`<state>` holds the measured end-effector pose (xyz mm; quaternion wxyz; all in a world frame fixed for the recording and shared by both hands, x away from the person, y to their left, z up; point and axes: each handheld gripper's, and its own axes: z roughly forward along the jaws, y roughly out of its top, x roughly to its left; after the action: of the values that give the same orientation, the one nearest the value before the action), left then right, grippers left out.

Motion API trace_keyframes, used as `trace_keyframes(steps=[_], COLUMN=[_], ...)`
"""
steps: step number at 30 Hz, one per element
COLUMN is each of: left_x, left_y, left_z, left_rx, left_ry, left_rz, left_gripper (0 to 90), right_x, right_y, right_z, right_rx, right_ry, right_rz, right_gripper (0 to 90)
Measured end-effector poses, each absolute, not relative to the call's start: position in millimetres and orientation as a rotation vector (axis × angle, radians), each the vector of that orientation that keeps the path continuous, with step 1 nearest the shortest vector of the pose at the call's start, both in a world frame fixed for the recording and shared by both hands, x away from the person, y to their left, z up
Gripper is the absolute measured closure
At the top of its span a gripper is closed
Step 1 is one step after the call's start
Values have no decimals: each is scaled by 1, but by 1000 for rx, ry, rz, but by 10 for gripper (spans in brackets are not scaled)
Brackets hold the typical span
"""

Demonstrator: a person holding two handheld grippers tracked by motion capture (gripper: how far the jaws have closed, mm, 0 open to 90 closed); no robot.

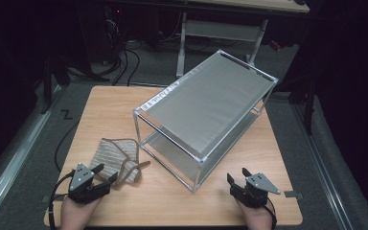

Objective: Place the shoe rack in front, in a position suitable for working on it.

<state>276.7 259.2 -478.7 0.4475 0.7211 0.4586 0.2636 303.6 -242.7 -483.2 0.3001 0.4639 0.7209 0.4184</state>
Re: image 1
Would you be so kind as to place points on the striped beige towel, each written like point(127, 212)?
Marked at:
point(115, 153)

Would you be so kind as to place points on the dark computer tower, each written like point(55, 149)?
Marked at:
point(111, 28)

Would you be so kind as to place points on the metal floor rail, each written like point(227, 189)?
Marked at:
point(318, 166)
point(16, 159)

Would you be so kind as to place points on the desk with white metal legs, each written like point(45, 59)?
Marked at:
point(220, 30)

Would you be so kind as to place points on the black metal stand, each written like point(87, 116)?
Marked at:
point(309, 108)
point(47, 92)

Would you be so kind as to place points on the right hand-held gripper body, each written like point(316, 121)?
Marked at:
point(247, 195)

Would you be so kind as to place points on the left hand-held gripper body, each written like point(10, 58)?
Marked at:
point(83, 191)

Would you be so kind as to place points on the small red object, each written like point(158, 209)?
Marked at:
point(274, 45)

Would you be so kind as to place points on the person's left hand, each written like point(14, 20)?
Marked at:
point(75, 215)

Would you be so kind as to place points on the grey tape piece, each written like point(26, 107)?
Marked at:
point(292, 194)
point(44, 199)

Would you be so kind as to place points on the metal two-tier shelf rack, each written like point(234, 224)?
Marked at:
point(204, 102)

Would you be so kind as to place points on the person's right hand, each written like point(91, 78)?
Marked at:
point(257, 218)

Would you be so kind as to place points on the black zigzag tape mark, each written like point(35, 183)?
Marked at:
point(66, 114)

